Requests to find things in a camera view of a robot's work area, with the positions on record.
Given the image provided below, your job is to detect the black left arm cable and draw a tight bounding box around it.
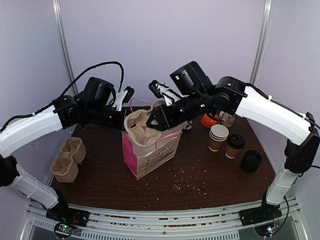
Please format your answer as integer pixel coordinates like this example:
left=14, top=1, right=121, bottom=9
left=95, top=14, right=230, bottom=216
left=0, top=60, right=125, bottom=131

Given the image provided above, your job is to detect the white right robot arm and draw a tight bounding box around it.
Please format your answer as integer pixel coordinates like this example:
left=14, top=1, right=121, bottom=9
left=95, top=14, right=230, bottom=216
left=146, top=61, right=320, bottom=221

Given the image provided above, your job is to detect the aluminium frame post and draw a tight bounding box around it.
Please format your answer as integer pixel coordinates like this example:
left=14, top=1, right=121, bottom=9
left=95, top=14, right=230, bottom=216
left=52, top=0, right=74, bottom=83
left=249, top=0, right=274, bottom=86

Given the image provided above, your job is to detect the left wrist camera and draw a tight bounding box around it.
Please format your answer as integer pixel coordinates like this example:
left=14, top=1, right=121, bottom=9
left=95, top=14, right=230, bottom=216
left=112, top=86, right=135, bottom=112

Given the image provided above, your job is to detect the glass jar of straws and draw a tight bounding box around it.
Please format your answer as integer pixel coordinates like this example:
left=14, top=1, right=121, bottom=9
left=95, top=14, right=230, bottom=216
left=182, top=120, right=193, bottom=130

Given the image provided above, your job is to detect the stack of pulp cup carriers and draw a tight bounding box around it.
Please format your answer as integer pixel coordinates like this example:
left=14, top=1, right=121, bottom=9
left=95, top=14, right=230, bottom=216
left=50, top=137, right=87, bottom=184

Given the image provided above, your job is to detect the black cup lid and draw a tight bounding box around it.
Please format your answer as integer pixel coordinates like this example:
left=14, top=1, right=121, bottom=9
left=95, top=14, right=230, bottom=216
left=227, top=134, right=246, bottom=150

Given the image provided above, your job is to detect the white ceramic mug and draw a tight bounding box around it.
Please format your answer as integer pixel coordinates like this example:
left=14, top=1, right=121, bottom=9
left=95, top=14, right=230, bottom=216
left=218, top=111, right=236, bottom=128

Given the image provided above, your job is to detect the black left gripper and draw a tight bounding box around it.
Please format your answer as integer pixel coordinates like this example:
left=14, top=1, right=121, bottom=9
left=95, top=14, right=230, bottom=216
left=85, top=102, right=139, bottom=131

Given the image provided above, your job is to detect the aluminium frame post right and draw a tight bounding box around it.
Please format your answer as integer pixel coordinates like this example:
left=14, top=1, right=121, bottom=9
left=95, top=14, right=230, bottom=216
left=249, top=0, right=274, bottom=86

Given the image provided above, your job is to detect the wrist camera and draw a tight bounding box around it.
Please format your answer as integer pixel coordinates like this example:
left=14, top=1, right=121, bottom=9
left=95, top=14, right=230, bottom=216
left=112, top=86, right=135, bottom=112
left=148, top=80, right=183, bottom=106

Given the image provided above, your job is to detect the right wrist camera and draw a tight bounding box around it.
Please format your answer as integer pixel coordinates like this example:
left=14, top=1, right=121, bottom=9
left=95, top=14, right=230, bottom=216
left=148, top=80, right=183, bottom=106

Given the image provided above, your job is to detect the stack of black cup lids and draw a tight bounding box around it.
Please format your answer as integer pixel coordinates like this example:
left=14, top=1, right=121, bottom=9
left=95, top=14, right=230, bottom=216
left=241, top=150, right=262, bottom=173

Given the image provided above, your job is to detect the aluminium frame post left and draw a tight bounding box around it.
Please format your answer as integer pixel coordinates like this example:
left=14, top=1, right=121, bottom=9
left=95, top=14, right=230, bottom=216
left=52, top=0, right=74, bottom=83

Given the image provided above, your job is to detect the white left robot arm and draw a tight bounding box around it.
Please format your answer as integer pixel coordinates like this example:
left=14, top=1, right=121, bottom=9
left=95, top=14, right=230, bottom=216
left=0, top=77, right=134, bottom=222

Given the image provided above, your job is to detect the single pulp cup carrier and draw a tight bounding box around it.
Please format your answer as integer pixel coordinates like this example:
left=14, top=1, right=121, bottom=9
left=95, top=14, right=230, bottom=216
left=124, top=100, right=165, bottom=147

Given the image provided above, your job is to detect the stack of brown paper cups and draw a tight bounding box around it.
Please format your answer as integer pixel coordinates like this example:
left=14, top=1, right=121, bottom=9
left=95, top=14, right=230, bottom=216
left=208, top=124, right=229, bottom=152

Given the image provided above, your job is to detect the white pink paper bag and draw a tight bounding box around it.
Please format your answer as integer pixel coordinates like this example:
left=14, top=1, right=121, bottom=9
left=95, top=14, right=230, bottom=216
left=122, top=124, right=183, bottom=180

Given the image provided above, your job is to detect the single brown paper cup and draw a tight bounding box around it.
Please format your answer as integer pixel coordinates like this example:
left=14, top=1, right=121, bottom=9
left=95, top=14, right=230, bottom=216
left=225, top=144, right=242, bottom=159

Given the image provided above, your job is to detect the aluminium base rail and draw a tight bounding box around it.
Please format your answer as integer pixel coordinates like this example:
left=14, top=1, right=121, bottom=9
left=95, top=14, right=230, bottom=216
left=24, top=202, right=301, bottom=240

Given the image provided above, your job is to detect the orange plastic bowl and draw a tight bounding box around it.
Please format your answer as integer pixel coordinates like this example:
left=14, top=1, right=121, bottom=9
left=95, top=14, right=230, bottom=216
left=200, top=113, right=221, bottom=129

